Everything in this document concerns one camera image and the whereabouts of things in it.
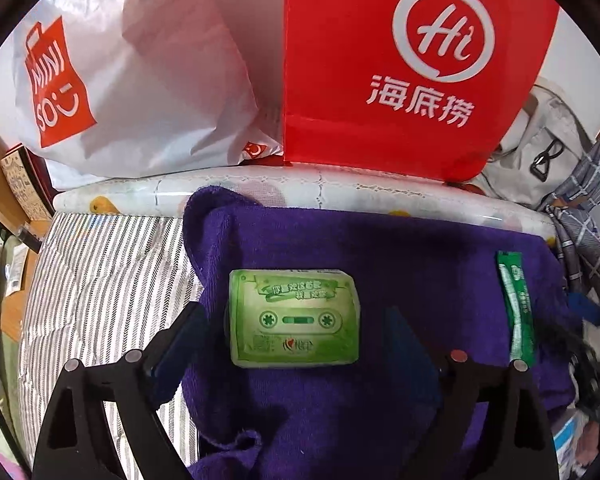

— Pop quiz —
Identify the white patterned table cover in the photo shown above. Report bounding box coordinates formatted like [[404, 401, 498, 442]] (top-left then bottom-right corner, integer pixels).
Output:
[[52, 162, 556, 241]]

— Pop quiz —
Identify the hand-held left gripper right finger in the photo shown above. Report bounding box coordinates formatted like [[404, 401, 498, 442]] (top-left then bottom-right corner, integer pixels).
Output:
[[384, 307, 561, 480]]

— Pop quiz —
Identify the beige canvas bag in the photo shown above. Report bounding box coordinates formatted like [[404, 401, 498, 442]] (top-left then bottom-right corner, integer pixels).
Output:
[[480, 77, 600, 211]]

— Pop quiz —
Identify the grey plaid cloth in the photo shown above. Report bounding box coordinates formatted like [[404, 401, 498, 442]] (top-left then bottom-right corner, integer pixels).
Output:
[[540, 137, 600, 301]]

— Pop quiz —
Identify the green tissue pack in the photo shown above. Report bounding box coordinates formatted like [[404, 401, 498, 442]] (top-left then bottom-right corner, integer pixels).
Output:
[[222, 268, 362, 368]]

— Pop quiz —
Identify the purple towel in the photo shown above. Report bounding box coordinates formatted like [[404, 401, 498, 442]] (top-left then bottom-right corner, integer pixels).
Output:
[[182, 186, 578, 480]]

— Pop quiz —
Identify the green stick sachet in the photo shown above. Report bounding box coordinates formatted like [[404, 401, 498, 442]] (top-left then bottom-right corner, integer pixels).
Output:
[[496, 250, 536, 366]]

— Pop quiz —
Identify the brown patterned cardboard box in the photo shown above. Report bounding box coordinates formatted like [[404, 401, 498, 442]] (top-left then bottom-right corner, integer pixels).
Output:
[[0, 144, 56, 222]]

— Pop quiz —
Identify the red paper bag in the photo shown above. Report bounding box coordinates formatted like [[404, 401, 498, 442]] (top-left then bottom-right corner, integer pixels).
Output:
[[282, 0, 561, 184]]

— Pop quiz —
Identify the white plastic shopping bag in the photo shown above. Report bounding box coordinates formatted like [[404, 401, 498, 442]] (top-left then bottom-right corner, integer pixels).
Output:
[[0, 0, 287, 180]]

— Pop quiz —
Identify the light blue white packet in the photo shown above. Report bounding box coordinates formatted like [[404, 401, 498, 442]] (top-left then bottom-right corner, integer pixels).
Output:
[[551, 407, 590, 480]]

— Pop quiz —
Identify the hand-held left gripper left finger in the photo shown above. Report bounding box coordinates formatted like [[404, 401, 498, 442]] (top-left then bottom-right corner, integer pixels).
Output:
[[32, 302, 210, 480]]

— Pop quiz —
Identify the grey striped bed sheet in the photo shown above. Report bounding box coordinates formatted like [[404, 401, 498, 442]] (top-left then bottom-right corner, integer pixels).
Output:
[[17, 212, 206, 480]]

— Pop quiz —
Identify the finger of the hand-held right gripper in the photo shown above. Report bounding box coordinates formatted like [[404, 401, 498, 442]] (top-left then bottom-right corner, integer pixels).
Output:
[[567, 291, 600, 328]]

